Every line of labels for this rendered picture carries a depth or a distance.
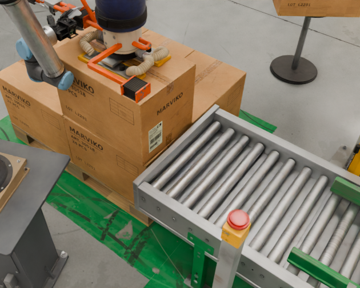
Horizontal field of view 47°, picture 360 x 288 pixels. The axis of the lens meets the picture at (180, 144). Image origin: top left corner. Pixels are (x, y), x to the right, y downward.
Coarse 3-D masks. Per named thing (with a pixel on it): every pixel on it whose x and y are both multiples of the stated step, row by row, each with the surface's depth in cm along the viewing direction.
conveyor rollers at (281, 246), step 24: (192, 144) 216; (216, 144) 216; (240, 144) 217; (168, 168) 204; (192, 168) 204; (216, 168) 205; (240, 168) 205; (264, 168) 206; (288, 168) 206; (168, 192) 194; (192, 192) 194; (216, 192) 195; (240, 192) 195; (264, 192) 196; (288, 192) 196; (312, 192) 196; (264, 240) 178; (288, 240) 178; (312, 240) 178; (336, 240) 179
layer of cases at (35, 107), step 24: (168, 48) 277; (0, 72) 253; (24, 72) 254; (216, 72) 260; (240, 72) 261; (24, 96) 243; (48, 96) 239; (216, 96) 244; (240, 96) 272; (24, 120) 264; (48, 120) 242; (72, 120) 226; (192, 120) 229; (48, 144) 263; (72, 144) 242; (96, 144) 223; (96, 168) 241; (120, 168) 222; (144, 168) 206; (120, 192) 240
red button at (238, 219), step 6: (234, 210) 128; (240, 210) 128; (228, 216) 128; (234, 216) 127; (240, 216) 127; (246, 216) 127; (228, 222) 126; (234, 222) 125; (240, 222) 125; (246, 222) 125; (234, 228) 125; (240, 228) 125
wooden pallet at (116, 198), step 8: (16, 128) 281; (16, 136) 289; (24, 136) 280; (32, 136) 272; (32, 144) 283; (40, 144) 284; (56, 152) 263; (72, 168) 262; (80, 168) 254; (80, 176) 262; (88, 176) 264; (88, 184) 261; (96, 184) 262; (104, 184) 246; (104, 192) 257; (112, 192) 258; (112, 200) 253; (120, 200) 254; (128, 200) 239; (128, 208) 250; (136, 216) 245; (144, 216) 238
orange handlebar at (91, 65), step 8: (56, 8) 203; (64, 8) 201; (72, 8) 202; (88, 24) 195; (96, 24) 193; (144, 40) 185; (112, 48) 180; (120, 48) 183; (144, 48) 182; (96, 56) 175; (104, 56) 177; (88, 64) 171; (104, 72) 168; (112, 80) 167; (120, 80) 164
